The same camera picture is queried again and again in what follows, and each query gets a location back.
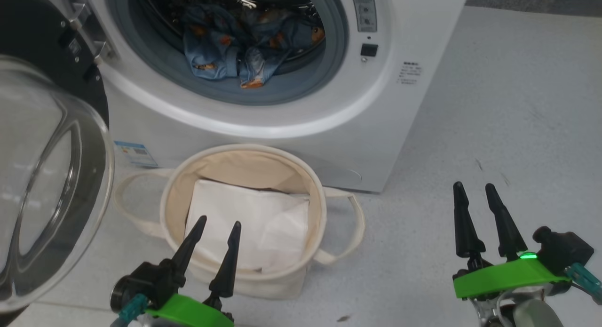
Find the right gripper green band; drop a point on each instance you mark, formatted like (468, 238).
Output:
(508, 277)

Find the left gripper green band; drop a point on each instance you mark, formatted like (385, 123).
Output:
(188, 313)

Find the black round glass washer door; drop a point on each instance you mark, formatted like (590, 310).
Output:
(47, 176)

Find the blue patterned garment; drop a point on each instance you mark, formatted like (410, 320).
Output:
(221, 49)

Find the cream canvas laundry basket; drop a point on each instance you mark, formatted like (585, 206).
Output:
(282, 284)

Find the white front-load washing machine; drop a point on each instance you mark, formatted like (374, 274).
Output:
(400, 129)

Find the white folded cloth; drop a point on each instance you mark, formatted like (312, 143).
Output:
(263, 214)

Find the blue energy label sticker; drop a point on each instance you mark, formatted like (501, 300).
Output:
(134, 153)

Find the small printed text sticker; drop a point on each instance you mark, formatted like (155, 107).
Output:
(409, 73)

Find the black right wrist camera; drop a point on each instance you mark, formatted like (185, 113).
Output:
(564, 251)

